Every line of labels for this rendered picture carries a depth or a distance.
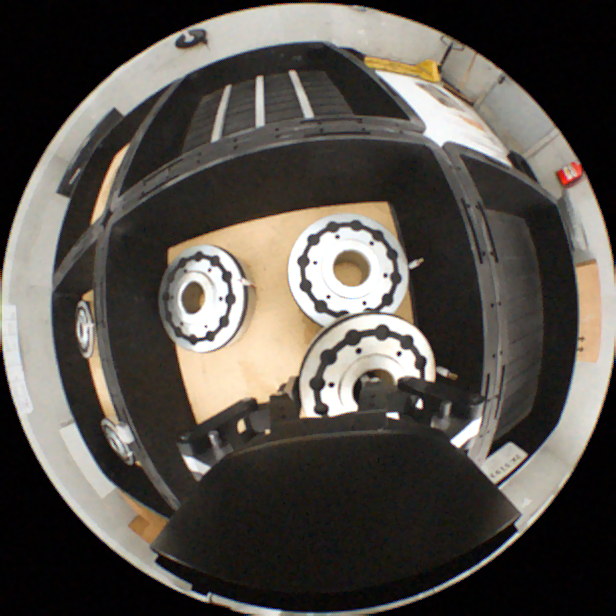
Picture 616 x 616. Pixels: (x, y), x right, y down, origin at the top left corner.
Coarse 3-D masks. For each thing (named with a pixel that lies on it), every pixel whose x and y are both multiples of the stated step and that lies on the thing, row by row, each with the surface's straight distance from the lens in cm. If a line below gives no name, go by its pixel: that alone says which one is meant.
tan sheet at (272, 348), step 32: (256, 224) 23; (288, 224) 22; (384, 224) 23; (256, 256) 22; (288, 256) 21; (256, 288) 21; (288, 288) 20; (256, 320) 21; (288, 320) 20; (192, 352) 25; (224, 352) 23; (256, 352) 21; (288, 352) 21; (192, 384) 26; (224, 384) 24; (256, 384) 22
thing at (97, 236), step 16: (96, 240) 26; (80, 256) 30; (96, 256) 24; (64, 272) 38; (96, 272) 23; (96, 288) 22; (96, 304) 22; (96, 320) 22; (96, 336) 22; (112, 400) 23; (80, 432) 51; (96, 464) 55; (144, 464) 25; (112, 480) 52; (128, 496) 48; (160, 512) 40
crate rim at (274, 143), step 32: (320, 128) 16; (352, 128) 16; (384, 128) 17; (224, 160) 15; (448, 160) 17; (160, 192) 18; (448, 192) 16; (480, 256) 15; (480, 288) 14; (480, 320) 14; (480, 352) 15; (480, 384) 16; (128, 416) 21; (160, 480) 25
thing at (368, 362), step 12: (360, 360) 14; (372, 360) 14; (384, 360) 14; (396, 360) 15; (348, 372) 14; (360, 372) 14; (396, 372) 15; (348, 384) 14; (348, 396) 14; (348, 408) 15
